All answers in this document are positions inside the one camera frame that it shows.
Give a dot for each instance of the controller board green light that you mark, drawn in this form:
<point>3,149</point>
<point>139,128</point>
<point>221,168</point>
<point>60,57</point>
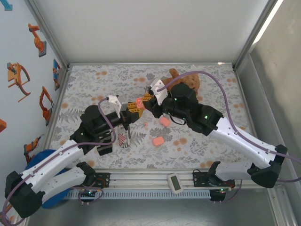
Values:
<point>218,191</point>
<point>90,191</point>

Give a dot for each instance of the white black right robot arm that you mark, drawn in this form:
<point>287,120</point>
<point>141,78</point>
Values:
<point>235,170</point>

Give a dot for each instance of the aluminium mounting rail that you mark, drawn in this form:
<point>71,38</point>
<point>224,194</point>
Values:
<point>141,180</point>

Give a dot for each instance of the orange block wall sticker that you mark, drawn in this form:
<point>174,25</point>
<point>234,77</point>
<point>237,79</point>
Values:
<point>2,126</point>

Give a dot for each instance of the brown teddy bear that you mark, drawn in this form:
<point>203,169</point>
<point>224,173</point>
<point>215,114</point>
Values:
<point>194,81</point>

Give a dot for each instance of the floral patterned tablecloth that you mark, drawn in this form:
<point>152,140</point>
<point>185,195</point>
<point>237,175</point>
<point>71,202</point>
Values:
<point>117,77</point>

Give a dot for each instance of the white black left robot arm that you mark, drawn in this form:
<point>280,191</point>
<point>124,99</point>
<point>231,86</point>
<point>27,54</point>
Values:
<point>65,179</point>

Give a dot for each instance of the blue rounded object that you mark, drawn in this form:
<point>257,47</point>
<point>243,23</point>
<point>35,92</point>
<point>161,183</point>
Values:
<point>35,160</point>

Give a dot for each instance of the orange claw gripper wall sticker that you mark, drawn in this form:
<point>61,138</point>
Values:
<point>14,75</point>

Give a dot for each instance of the aluminium frame post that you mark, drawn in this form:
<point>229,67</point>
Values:
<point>49,35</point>
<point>254,35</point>

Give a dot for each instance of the black beige striped sock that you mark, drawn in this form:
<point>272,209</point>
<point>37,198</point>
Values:
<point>105,148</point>

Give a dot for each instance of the aluminium table edge rail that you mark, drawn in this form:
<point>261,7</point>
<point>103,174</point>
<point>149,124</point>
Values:
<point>247,106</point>
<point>150,63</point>
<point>57,106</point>

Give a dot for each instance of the flag print glasses case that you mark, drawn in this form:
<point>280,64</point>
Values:
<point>123,141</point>

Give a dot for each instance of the blue orange wall sticker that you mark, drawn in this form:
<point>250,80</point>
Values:
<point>56,70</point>

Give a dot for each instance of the white digital timer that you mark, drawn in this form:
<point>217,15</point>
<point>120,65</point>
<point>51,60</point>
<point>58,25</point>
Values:
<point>174,183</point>

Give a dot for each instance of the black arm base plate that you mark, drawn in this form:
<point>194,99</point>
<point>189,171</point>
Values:
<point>200,180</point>
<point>103,180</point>

